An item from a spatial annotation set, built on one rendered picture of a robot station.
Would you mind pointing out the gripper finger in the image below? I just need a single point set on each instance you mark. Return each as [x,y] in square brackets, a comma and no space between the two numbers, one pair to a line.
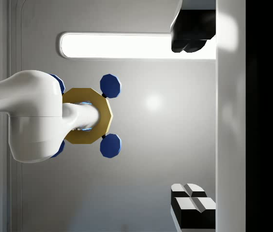
[194,26]
[197,217]

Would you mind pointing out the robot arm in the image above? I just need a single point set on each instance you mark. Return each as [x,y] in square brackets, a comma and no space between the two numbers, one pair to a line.
[30,108]

